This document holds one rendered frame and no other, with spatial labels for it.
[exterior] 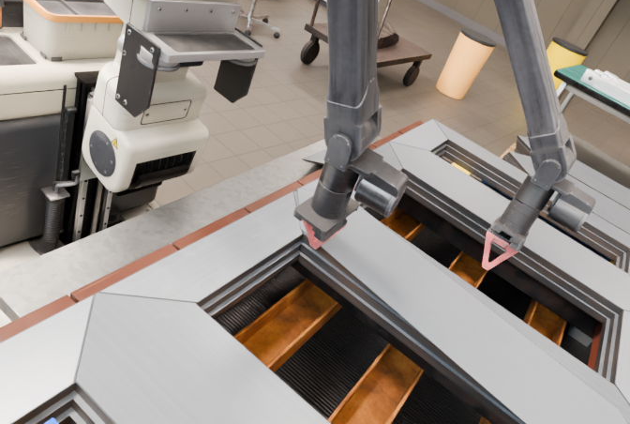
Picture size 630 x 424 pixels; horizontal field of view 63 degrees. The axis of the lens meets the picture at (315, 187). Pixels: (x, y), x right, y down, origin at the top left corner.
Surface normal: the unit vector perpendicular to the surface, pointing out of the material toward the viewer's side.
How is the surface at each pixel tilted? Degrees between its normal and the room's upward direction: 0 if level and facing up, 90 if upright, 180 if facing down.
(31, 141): 90
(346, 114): 105
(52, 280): 0
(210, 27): 90
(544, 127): 88
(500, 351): 0
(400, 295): 0
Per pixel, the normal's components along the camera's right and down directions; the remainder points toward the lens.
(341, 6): -0.57, 0.53
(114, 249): 0.34, -0.79
